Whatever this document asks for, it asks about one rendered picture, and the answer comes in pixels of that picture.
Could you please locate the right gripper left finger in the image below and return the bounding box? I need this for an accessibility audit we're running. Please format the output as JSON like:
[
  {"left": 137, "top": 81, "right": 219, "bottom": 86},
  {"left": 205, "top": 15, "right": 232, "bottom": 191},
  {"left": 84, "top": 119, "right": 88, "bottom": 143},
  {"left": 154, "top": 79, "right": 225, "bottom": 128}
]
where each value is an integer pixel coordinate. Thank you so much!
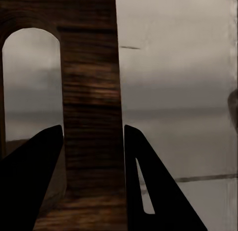
[{"left": 0, "top": 125, "right": 63, "bottom": 231}]

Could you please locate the cutting board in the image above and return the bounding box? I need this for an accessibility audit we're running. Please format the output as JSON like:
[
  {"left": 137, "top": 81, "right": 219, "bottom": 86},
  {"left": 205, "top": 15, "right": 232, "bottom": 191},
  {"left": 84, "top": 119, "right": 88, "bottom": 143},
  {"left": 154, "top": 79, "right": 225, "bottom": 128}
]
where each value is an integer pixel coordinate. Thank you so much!
[{"left": 0, "top": 0, "right": 128, "bottom": 231}]

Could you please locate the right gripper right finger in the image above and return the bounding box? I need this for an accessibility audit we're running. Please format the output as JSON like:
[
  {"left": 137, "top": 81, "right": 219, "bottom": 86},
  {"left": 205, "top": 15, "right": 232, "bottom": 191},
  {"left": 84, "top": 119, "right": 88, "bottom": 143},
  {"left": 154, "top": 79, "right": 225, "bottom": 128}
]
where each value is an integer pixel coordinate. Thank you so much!
[{"left": 124, "top": 125, "right": 208, "bottom": 231}]

